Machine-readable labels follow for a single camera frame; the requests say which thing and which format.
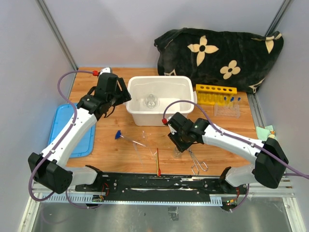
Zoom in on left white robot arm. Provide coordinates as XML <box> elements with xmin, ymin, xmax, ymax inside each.
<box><xmin>28</xmin><ymin>68</ymin><xmax>131</xmax><ymax>194</ymax></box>

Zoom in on yellow test tube rack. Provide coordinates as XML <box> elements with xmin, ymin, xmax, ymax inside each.
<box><xmin>196</xmin><ymin>84</ymin><xmax>238</xmax><ymax>106</ymax></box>

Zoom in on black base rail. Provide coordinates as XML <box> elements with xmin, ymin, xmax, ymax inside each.
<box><xmin>75</xmin><ymin>173</ymin><xmax>246</xmax><ymax>203</ymax></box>

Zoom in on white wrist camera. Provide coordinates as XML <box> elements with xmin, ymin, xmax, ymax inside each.
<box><xmin>98</xmin><ymin>67</ymin><xmax>112</xmax><ymax>75</ymax></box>
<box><xmin>167</xmin><ymin>117</ymin><xmax>176</xmax><ymax>134</ymax></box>

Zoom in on blue plastic lid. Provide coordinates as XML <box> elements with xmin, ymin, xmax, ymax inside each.
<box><xmin>46</xmin><ymin>104</ymin><xmax>97</xmax><ymax>161</ymax></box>

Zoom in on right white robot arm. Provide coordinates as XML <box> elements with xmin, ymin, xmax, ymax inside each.
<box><xmin>162</xmin><ymin>112</ymin><xmax>288</xmax><ymax>193</ymax></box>

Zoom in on clear plastic pipette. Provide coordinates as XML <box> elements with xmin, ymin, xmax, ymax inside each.
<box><xmin>133</xmin><ymin>143</ymin><xmax>143</xmax><ymax>167</ymax></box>

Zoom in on metal crucible tongs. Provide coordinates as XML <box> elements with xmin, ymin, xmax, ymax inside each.
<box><xmin>187</xmin><ymin>149</ymin><xmax>209</xmax><ymax>175</ymax></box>

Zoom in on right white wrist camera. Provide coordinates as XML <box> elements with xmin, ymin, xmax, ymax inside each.
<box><xmin>167</xmin><ymin>117</ymin><xmax>176</xmax><ymax>134</ymax></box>

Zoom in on black floral blanket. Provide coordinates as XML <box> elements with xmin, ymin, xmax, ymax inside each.
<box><xmin>154</xmin><ymin>28</ymin><xmax>284</xmax><ymax>94</ymax></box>

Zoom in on glass conical flask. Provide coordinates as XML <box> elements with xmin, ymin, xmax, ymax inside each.
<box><xmin>144</xmin><ymin>94</ymin><xmax>159</xmax><ymax>109</ymax></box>

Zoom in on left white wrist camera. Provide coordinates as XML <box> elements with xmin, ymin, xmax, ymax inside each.
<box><xmin>98</xmin><ymin>67</ymin><xmax>112</xmax><ymax>75</ymax></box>

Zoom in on green cartoon cloth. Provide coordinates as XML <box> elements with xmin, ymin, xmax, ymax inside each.
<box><xmin>255</xmin><ymin>125</ymin><xmax>276</xmax><ymax>141</ymax></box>

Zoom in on small glass beaker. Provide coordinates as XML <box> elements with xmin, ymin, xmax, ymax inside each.
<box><xmin>172</xmin><ymin>148</ymin><xmax>183</xmax><ymax>159</ymax></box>

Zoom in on white plastic bin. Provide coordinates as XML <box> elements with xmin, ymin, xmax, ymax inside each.
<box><xmin>126</xmin><ymin>76</ymin><xmax>196</xmax><ymax>126</ymax></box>

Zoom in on clear plastic tube rack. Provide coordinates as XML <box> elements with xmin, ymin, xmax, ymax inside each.
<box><xmin>214</xmin><ymin>104</ymin><xmax>240</xmax><ymax>118</ymax></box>

